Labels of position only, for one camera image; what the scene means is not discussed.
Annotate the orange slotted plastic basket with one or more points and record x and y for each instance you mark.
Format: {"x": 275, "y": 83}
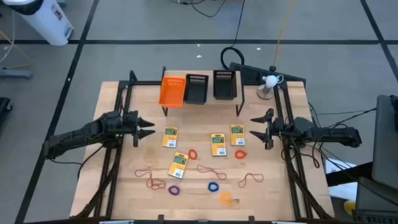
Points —
{"x": 172, "y": 93}

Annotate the grey stand foot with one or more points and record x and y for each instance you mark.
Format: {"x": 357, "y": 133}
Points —
{"x": 15, "y": 73}

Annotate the yellow carded supply pack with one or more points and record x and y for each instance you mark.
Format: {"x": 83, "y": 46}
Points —
{"x": 237, "y": 135}
{"x": 218, "y": 144}
{"x": 170, "y": 137}
{"x": 178, "y": 165}

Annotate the grey computer case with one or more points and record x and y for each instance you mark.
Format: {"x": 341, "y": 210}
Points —
{"x": 385, "y": 146}

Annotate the black slotted plastic basket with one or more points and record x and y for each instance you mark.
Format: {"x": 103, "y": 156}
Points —
{"x": 224, "y": 87}
{"x": 196, "y": 91}

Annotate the black equipment box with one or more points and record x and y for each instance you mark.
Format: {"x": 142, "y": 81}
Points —
{"x": 373, "y": 202}

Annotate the wooden shelf riser black legs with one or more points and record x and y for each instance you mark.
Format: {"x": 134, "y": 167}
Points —
{"x": 225, "y": 102}

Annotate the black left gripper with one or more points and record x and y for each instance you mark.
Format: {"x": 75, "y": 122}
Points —
{"x": 130, "y": 124}

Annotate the small yellow object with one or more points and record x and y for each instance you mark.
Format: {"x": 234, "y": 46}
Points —
{"x": 349, "y": 206}

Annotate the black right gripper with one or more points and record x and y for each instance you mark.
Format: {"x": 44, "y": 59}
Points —
{"x": 275, "y": 127}

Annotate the yellow rubber band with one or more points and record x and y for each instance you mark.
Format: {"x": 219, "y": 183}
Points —
{"x": 149, "y": 160}

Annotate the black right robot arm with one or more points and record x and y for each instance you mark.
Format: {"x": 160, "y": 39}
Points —
{"x": 329, "y": 133}

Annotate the black aluminium rig frame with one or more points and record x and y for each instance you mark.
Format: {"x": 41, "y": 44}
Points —
{"x": 146, "y": 82}

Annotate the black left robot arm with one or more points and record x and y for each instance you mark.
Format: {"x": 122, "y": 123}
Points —
{"x": 77, "y": 135}

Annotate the white cylindrical floor appliance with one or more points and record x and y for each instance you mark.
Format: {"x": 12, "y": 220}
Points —
{"x": 46, "y": 21}

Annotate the black floor object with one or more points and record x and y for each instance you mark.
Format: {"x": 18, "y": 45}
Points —
{"x": 3, "y": 109}

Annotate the red rubber band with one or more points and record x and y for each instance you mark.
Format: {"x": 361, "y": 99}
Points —
{"x": 245, "y": 178}
{"x": 158, "y": 188}
{"x": 213, "y": 170}

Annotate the white bulb lamp brass base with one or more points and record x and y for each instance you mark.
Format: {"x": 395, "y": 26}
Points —
{"x": 270, "y": 81}

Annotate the white paper sheet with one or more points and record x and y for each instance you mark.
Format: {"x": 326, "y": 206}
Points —
{"x": 334, "y": 165}

